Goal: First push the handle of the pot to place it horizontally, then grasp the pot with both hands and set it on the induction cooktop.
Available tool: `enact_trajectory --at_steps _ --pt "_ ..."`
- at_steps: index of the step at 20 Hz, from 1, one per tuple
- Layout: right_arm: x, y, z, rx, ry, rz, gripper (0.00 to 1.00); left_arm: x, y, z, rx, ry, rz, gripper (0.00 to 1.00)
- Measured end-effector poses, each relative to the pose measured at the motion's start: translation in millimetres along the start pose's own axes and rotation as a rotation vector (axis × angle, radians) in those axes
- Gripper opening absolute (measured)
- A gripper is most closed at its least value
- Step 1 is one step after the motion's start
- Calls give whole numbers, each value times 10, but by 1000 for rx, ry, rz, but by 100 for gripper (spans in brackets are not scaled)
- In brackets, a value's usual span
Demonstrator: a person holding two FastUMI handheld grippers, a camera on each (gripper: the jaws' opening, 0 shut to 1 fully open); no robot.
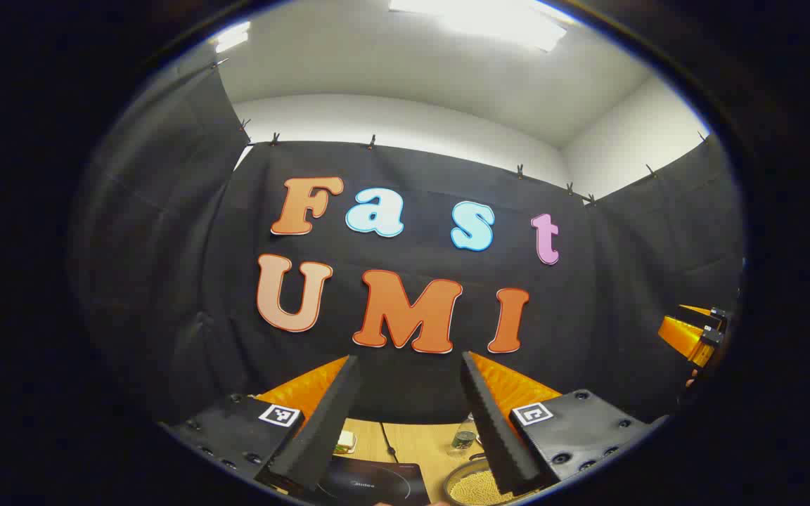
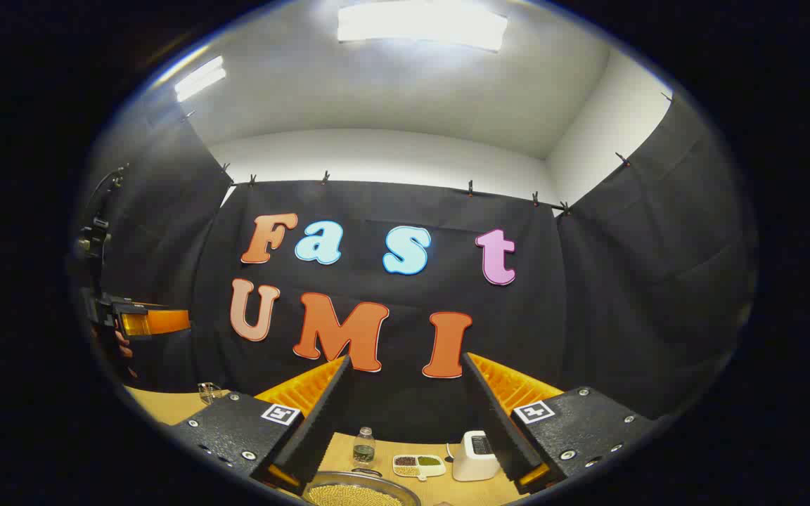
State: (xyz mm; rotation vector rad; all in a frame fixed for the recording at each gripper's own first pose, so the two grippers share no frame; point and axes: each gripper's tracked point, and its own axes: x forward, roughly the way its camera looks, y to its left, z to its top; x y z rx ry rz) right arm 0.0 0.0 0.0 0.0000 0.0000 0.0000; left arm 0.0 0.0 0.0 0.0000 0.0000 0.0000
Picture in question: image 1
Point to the black induction cooktop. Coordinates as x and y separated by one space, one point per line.
377 481

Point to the clear plastic bottle green label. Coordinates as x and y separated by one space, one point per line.
463 439

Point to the sandwich with lettuce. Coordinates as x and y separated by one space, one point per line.
346 441

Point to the small ceiling light panel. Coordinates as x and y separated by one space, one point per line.
233 36

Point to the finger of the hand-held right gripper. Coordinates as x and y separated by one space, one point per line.
711 318
690 341

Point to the heap of yellow soybeans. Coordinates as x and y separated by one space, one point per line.
475 492

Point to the large ceiling light panel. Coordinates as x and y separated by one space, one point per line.
489 17

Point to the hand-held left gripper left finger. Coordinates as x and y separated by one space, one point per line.
320 429

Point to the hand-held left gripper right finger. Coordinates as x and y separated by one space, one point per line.
496 436

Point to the stainless steel pot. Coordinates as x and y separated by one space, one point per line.
458 481

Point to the row of small backdrop clips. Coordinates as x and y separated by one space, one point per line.
275 138

